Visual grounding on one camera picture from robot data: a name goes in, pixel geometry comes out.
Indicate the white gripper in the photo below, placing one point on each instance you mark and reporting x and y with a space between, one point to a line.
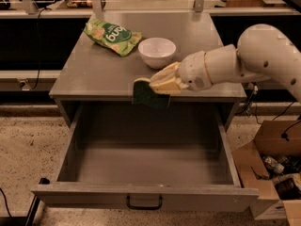
193 70

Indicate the black floor stand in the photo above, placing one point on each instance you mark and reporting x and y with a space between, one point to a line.
27 220

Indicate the crushed can in box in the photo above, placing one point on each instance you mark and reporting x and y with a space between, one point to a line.
272 164

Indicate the green chip bag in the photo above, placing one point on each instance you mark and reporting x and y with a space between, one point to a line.
112 36

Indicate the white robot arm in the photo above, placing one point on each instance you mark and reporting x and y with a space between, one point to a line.
262 52

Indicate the grey open top drawer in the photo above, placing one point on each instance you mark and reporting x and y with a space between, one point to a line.
118 149

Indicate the grey metal cabinet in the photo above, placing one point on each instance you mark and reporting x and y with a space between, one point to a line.
93 73

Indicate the black drawer handle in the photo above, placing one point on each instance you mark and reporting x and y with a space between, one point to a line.
144 203

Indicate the brown cardboard box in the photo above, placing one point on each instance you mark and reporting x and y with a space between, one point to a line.
279 194

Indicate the white ceramic bowl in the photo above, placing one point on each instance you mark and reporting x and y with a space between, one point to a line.
157 52

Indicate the green yellow sponge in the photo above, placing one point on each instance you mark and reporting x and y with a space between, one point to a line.
144 95

